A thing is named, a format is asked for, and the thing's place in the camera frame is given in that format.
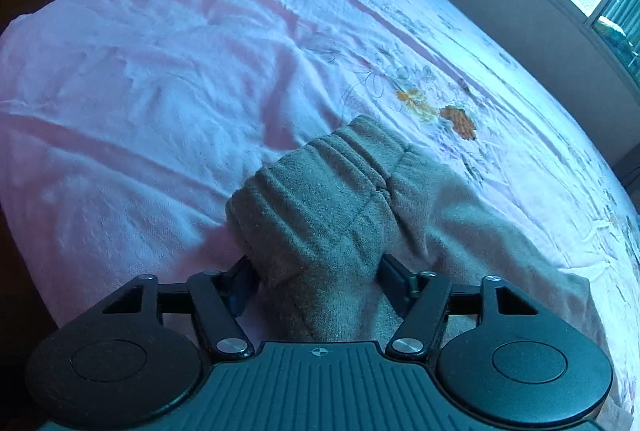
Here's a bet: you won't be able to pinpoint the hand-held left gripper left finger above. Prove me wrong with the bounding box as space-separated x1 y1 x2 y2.
101 255 261 362

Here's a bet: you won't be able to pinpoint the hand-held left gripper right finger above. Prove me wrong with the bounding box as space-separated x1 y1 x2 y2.
376 253 540 361

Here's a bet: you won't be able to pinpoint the grey pants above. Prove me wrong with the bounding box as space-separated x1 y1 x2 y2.
226 114 617 352

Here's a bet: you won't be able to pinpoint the bed with pink floral sheet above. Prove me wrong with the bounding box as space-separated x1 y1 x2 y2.
0 0 640 431

